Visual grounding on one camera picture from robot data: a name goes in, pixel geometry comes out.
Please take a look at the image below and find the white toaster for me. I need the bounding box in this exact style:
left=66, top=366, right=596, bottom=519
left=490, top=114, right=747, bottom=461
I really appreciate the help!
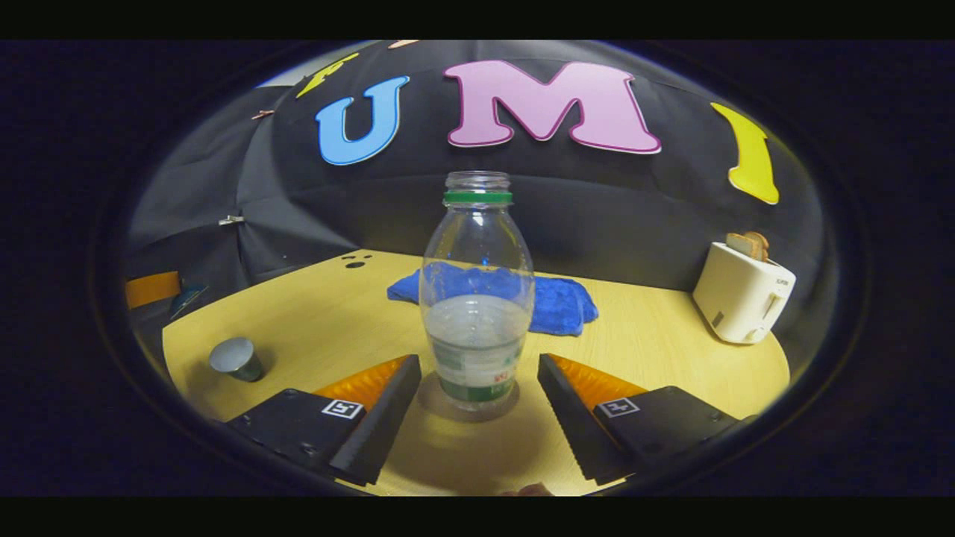
left=692, top=241, right=798, bottom=345

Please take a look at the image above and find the blue teacup lid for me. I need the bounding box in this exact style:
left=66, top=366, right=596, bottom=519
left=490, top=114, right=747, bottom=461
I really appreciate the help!
left=170, top=283, right=210, bottom=321

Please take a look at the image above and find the blue towel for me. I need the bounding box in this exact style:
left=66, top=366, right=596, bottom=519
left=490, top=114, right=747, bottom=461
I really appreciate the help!
left=386, top=261, right=599, bottom=337

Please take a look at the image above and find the clear water bottle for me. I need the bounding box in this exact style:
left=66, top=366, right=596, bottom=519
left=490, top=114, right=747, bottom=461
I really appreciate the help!
left=419, top=170, right=536, bottom=412

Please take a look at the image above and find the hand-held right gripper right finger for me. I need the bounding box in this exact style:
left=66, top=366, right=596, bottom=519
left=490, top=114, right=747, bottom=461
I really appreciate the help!
left=537, top=354, right=741, bottom=486

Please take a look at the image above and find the white teacup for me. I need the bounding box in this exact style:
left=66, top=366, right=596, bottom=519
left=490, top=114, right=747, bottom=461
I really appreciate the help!
left=208, top=336, right=265, bottom=383

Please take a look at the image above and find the toast slice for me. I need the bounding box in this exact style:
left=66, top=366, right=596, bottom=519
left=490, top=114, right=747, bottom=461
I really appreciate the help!
left=726, top=230, right=770, bottom=263

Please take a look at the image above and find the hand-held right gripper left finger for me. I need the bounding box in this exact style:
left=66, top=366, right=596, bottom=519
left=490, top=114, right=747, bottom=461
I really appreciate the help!
left=226, top=354, right=423, bottom=487

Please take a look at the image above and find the black backdrop cloth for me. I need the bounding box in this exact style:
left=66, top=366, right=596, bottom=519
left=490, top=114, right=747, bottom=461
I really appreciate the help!
left=125, top=41, right=825, bottom=351

